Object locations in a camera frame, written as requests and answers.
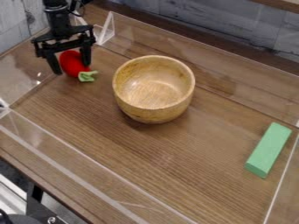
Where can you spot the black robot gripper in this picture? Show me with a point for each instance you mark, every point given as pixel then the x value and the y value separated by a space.
pixel 76 37

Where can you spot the wooden bowl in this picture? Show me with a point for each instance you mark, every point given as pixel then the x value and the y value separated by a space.
pixel 154 86

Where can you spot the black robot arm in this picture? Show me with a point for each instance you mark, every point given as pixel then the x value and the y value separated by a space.
pixel 57 10

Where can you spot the black metal table leg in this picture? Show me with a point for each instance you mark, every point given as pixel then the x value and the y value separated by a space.
pixel 35 192

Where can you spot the green rectangular block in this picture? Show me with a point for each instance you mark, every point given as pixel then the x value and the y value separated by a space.
pixel 267 150

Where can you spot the clear acrylic corner bracket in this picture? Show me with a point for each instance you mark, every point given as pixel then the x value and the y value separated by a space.
pixel 103 32

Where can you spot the red felt strawberry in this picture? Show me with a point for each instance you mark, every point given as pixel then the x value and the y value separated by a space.
pixel 73 68

